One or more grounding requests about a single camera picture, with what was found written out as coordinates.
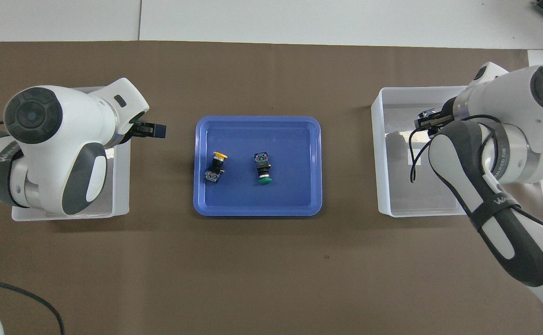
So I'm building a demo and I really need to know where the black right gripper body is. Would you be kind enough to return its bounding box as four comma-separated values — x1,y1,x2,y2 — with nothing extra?
439,97,461,129

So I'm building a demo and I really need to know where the yellow push button switch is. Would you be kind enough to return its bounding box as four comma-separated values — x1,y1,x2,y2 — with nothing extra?
205,151,228,185

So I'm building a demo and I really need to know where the white rectangular label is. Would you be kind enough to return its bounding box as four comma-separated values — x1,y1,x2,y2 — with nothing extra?
407,148,428,166

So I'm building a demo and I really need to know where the translucent white plastic box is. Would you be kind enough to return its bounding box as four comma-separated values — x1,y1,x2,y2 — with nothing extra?
12,86,132,222
370,85,489,218

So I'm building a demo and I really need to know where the blue plastic tray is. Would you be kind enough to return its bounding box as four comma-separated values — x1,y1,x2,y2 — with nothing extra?
194,115,323,218

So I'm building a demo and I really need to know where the brown paper mat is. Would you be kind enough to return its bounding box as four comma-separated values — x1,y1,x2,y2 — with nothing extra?
0,41,543,335

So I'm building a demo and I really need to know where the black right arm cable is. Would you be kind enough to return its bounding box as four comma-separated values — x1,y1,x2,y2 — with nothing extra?
409,114,501,184

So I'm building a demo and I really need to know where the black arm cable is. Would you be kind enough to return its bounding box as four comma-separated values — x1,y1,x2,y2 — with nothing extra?
409,114,501,184
0,275,66,335

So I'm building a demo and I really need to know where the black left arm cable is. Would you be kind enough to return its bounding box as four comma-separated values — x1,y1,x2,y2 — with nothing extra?
0,275,66,335

